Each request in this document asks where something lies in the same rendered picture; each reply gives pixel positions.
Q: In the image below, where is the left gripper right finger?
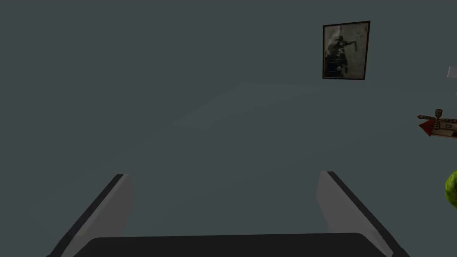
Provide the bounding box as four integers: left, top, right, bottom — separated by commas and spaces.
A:
316, 171, 411, 257

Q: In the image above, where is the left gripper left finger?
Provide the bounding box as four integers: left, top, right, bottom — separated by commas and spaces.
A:
46, 173, 135, 257

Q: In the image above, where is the green round fruit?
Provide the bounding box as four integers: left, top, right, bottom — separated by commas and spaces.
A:
445, 170, 457, 209

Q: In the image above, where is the red and white windmill model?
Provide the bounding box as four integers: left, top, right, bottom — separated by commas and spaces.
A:
416, 109, 457, 138

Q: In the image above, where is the framed dark picture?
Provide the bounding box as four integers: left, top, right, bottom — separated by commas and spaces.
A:
322, 21, 371, 81

